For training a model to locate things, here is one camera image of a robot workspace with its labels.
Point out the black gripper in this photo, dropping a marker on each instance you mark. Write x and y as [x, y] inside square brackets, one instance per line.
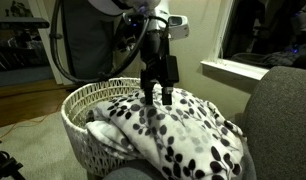
[160, 66]

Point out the white black spotted blanket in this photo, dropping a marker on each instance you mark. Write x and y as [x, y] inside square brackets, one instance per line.
[186, 140]

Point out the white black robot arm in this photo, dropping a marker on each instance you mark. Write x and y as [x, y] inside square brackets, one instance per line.
[146, 28]

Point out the white woven laundry basket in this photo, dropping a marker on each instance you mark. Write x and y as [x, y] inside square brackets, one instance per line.
[95, 157]

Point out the grey fabric sofa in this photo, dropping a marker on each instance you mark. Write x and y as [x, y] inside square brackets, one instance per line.
[274, 127]

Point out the white window sill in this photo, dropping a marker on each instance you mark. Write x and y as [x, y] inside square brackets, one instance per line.
[240, 69]

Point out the dark hanging bag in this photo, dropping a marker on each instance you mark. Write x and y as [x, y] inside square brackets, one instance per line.
[88, 38]

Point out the black tripod leg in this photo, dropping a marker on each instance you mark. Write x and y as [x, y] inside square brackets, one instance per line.
[9, 166]

